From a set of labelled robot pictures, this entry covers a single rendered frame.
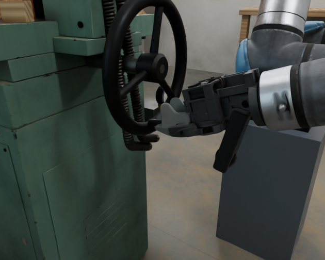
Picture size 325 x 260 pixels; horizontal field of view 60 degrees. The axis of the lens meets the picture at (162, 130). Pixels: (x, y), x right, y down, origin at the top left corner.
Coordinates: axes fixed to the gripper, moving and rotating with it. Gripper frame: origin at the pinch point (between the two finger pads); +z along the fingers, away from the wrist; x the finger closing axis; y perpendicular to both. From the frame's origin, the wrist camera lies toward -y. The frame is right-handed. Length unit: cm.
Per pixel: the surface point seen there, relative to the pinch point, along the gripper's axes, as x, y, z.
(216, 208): -67, -63, 33
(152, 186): -66, -51, 68
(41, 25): 5.2, 25.7, 16.2
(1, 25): 13.0, 26.1, 16.1
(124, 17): 3.1, 21.0, -1.8
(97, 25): 0.0, 22.5, 7.3
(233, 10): -342, 46, 90
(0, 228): 16, -16, 50
